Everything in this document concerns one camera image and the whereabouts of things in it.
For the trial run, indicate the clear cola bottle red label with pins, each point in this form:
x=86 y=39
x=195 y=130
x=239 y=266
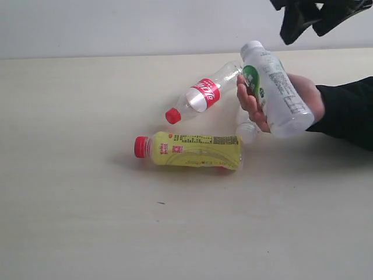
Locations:
x=205 y=93

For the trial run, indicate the black sleeved forearm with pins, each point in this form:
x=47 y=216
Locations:
x=348 y=113

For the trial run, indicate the white fruit label bottle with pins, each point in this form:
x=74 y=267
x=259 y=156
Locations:
x=246 y=129

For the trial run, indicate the person's open bare hand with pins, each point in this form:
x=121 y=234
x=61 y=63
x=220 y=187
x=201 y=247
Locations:
x=305 y=88

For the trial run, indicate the white green yogurt drink bottle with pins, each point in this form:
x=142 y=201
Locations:
x=286 y=113

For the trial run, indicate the yellow label bottle red cap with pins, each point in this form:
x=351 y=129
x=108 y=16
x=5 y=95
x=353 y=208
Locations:
x=170 y=149

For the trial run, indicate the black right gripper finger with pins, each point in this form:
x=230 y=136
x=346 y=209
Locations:
x=333 y=13
x=297 y=18

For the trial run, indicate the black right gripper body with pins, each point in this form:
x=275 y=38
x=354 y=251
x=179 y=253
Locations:
x=294 y=4

